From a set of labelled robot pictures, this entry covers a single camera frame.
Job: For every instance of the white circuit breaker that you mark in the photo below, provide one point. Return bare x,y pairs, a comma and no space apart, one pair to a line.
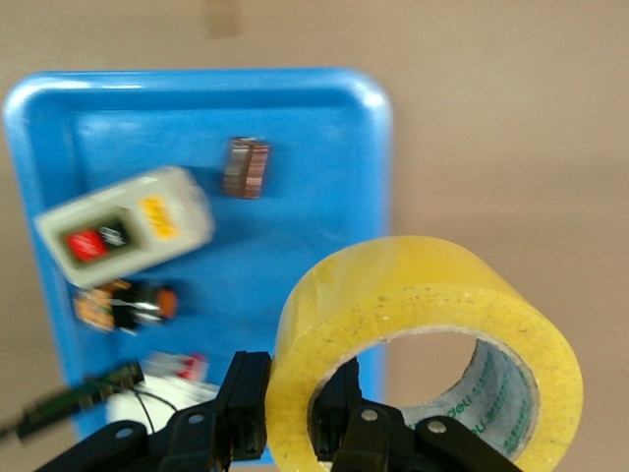
189,393

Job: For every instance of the black orange push button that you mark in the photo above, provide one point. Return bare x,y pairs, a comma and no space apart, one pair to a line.
137,307

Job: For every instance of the blue plastic tray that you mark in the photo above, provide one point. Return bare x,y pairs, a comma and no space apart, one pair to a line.
295,196

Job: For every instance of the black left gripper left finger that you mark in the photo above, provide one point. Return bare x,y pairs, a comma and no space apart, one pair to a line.
248,393

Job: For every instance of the yellow packing tape roll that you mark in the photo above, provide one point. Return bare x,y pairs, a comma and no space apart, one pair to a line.
393,275

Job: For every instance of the small dark brown block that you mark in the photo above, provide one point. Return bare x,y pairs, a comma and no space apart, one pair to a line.
245,169

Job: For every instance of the black green USB hub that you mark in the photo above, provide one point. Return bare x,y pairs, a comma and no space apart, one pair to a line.
59,400

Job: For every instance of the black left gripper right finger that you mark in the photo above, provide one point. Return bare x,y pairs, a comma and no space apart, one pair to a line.
373,437

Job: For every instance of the grey push-button switch box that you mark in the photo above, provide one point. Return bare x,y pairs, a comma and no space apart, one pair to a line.
98,211

